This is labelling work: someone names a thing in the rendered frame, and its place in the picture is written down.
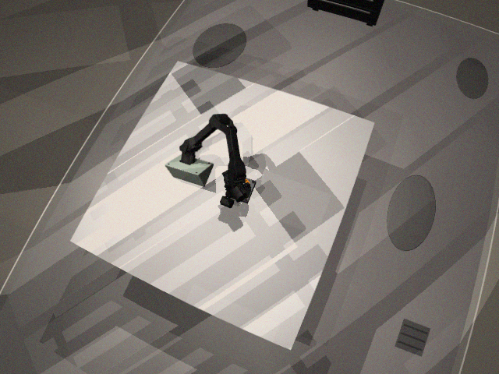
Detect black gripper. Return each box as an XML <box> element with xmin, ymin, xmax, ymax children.
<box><xmin>220</xmin><ymin>185</ymin><xmax>235</xmax><ymax>208</ymax></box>

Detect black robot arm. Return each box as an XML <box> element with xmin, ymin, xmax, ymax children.
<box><xmin>179</xmin><ymin>114</ymin><xmax>251</xmax><ymax>203</ymax></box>

